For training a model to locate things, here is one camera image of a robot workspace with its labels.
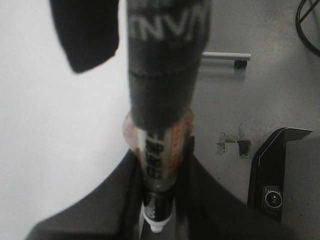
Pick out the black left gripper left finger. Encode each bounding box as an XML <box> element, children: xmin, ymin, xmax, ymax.
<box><xmin>49</xmin><ymin>0</ymin><xmax>119</xmax><ymax>74</ymax></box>

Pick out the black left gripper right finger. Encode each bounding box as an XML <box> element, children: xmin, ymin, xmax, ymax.
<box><xmin>127</xmin><ymin>0</ymin><xmax>212</xmax><ymax>128</ymax></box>

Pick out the black whiteboard marker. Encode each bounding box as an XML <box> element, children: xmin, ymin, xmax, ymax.
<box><xmin>138</xmin><ymin>121</ymin><xmax>187</xmax><ymax>234</ymax></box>

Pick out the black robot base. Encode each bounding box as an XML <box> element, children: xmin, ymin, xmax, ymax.
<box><xmin>246</xmin><ymin>127</ymin><xmax>320</xmax><ymax>240</ymax></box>

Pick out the white whiteboard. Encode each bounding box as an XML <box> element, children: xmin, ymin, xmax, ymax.
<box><xmin>0</xmin><ymin>0</ymin><xmax>130</xmax><ymax>240</ymax></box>

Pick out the black cable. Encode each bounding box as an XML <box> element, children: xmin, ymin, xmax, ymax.
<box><xmin>295</xmin><ymin>0</ymin><xmax>320</xmax><ymax>57</ymax></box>

